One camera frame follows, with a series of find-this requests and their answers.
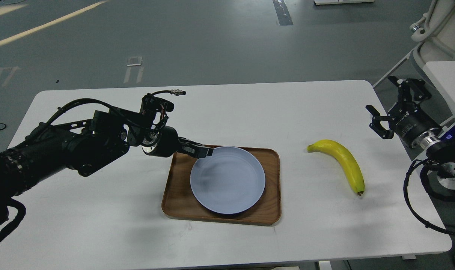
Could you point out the white robot base machine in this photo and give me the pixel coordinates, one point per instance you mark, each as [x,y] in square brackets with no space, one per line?
[434,34]

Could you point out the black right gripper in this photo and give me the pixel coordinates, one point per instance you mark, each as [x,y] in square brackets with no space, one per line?
[405,118]

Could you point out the brown wooden tray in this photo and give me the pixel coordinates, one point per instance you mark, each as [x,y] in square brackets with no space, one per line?
[179,202]

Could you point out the yellow banana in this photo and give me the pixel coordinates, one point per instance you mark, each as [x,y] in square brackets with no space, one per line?
[346,160]

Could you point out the light blue round plate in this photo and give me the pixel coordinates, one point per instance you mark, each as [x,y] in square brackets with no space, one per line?
[229,182]

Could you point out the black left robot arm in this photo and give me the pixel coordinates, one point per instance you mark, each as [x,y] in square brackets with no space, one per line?
[86,135]

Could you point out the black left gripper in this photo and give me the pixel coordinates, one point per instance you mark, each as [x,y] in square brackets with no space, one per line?
[169,143]

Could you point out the white side table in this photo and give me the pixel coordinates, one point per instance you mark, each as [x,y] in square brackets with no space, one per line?
[442,74]

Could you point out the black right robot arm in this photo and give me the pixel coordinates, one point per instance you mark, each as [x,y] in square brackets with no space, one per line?
[437,170]

